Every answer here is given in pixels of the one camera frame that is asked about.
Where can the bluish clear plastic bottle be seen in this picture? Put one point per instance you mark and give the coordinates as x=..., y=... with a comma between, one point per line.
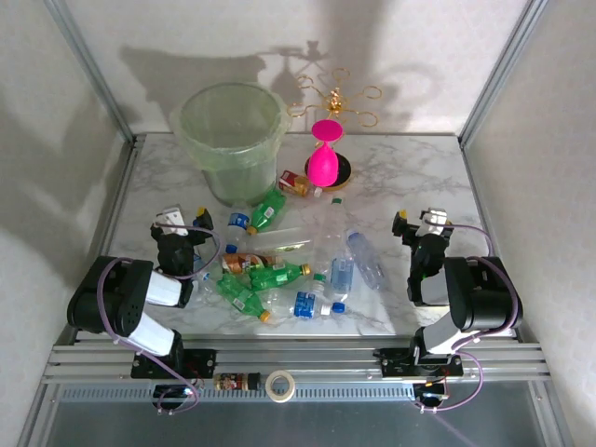
x=365, y=258

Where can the brown plastic bottle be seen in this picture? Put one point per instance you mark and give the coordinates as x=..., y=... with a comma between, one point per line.
x=239, y=263

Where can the green plastic bottle yellow cap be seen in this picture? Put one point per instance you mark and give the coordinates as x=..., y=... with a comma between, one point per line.
x=267, y=209
x=274, y=277
x=239, y=295

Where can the tall clear bottle green cap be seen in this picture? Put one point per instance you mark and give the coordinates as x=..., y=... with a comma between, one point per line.
x=333, y=223

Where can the small red-label brown bottle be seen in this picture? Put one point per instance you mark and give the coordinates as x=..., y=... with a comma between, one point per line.
x=289, y=179

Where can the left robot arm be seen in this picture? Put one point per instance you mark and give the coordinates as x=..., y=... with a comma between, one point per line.
x=107, y=298

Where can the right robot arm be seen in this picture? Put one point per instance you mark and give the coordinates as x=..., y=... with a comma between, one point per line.
x=484, y=298

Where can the bin with green liner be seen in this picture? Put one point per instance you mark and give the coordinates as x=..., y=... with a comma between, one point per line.
x=233, y=153

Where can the pink plastic goblet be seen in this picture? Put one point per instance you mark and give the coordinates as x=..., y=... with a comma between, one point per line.
x=322, y=167

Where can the small black electronics board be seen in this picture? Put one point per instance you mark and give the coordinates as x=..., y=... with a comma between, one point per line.
x=430, y=396
x=167, y=392

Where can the small printed jar black cap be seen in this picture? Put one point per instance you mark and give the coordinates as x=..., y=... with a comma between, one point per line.
x=228, y=383

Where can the white masking tape roll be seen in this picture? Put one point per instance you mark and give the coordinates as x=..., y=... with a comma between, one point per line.
x=280, y=398

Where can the grey metal panel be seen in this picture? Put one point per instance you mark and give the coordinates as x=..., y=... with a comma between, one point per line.
x=298, y=426

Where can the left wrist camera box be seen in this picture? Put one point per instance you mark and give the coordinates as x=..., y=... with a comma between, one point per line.
x=170, y=219

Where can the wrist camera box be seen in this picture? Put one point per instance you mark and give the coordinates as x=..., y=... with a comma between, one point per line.
x=435, y=219
x=170, y=219

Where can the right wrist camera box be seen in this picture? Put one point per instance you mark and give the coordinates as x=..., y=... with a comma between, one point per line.
x=435, y=219

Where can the aluminium side rail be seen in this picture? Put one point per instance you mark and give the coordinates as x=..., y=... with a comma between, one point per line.
x=474, y=186
x=126, y=163

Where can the aluminium front rail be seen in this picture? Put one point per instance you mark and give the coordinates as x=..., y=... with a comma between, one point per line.
x=298, y=361

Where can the aluminium frame post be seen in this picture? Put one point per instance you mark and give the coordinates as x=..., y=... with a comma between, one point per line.
x=503, y=65
x=89, y=65

